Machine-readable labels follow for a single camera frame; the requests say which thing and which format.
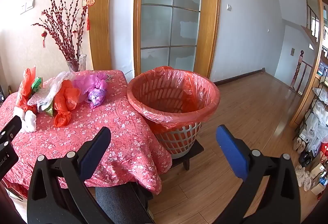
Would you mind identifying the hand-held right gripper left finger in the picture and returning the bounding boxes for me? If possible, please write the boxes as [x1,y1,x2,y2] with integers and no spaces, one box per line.
[27,127,112,224]

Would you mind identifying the black wire shelf rack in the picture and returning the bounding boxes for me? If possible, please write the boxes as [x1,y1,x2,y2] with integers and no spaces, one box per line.
[293,47,328,142]

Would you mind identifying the pink floral tablecloth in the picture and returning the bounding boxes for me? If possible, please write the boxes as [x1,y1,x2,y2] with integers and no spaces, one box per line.
[0,69,173,195]

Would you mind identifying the pale pink plastic bag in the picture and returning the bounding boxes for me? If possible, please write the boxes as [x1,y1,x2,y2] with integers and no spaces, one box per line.
[73,73,108,97]

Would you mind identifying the black shoes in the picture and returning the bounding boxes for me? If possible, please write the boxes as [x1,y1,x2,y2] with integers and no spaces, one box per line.
[298,150,312,167]

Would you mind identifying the clear plastic bag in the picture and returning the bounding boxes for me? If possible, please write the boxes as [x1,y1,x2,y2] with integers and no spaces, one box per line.
[28,71,76,112]

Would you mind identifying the wooden stair railing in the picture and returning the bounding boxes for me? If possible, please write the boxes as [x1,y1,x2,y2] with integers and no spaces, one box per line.
[291,50,313,92]

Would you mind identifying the red berry branches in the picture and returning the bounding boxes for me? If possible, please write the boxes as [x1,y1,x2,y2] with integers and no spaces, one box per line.
[31,0,89,64]

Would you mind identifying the cardboard box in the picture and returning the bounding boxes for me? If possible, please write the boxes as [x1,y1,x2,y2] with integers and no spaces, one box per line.
[310,162,328,196]

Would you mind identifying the red knot ornament with tassel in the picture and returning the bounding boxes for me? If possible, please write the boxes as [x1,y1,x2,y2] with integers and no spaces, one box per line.
[82,0,96,31]

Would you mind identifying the dark wooden stool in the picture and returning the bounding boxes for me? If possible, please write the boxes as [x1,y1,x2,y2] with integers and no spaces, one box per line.
[170,138,205,170]

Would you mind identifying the beige slippers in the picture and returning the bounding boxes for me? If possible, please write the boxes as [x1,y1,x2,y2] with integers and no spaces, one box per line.
[293,137,307,155]

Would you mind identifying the green paw print plastic bag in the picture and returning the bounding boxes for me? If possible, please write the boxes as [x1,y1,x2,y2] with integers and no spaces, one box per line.
[31,77,55,116]

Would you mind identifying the small white plastic bag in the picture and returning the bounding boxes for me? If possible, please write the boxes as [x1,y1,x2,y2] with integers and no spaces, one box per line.
[13,106,37,133]

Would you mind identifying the white fluffy slippers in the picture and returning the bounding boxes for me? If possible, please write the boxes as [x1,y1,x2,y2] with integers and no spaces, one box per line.
[295,165,312,192]

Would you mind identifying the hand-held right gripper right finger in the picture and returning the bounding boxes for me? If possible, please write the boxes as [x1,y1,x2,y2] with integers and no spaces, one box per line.
[216,125,301,224]

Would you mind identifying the purple printed plastic bag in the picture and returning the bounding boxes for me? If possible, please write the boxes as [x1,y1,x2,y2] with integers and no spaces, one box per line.
[88,80,108,109]

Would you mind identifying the white lattice laundry basket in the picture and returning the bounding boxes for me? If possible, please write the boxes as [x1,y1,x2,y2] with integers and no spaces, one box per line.
[127,67,220,159]

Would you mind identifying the red plastic bag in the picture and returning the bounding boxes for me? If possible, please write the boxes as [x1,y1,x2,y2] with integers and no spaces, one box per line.
[15,67,39,113]

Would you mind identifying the wooden door frame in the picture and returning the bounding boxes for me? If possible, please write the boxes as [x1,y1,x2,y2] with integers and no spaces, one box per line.
[88,0,113,71]

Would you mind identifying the red plastic bin liner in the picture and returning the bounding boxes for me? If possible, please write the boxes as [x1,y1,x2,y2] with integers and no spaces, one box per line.
[127,66,221,135]

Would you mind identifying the orange plastic bag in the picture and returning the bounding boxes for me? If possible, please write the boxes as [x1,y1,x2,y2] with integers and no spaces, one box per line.
[53,80,81,127]

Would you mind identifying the glass vase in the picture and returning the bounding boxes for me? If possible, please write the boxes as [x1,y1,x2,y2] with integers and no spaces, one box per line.
[66,54,87,72]

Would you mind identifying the dark grey chair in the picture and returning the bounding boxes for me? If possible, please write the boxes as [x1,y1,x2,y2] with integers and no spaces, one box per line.
[95,182,157,224]

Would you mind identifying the wooden frosted glass door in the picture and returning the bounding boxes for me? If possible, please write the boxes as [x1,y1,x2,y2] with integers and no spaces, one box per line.
[133,0,221,81]

